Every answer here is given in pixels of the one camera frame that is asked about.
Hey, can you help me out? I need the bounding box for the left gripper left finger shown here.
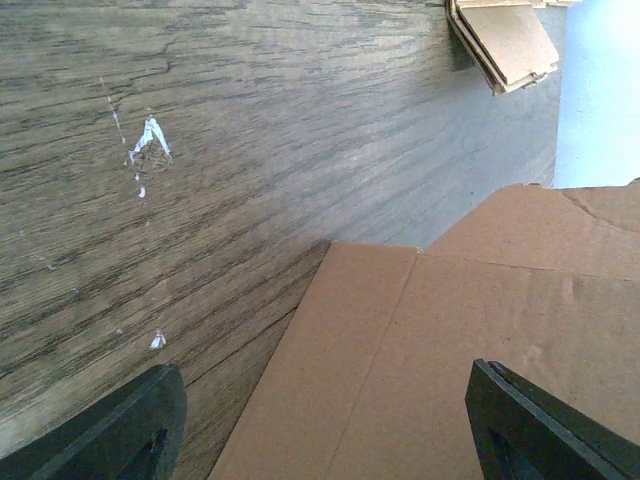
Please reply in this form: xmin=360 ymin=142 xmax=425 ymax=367
xmin=1 ymin=364 xmax=187 ymax=479

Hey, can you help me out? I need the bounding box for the stack of flat cardboard blanks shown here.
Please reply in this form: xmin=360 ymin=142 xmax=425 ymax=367
xmin=444 ymin=0 xmax=575 ymax=96

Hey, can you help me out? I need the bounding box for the cardboard box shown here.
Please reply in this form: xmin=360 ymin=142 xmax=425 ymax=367
xmin=211 ymin=183 xmax=639 ymax=479

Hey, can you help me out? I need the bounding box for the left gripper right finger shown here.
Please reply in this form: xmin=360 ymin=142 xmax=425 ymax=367
xmin=465 ymin=359 xmax=639 ymax=479

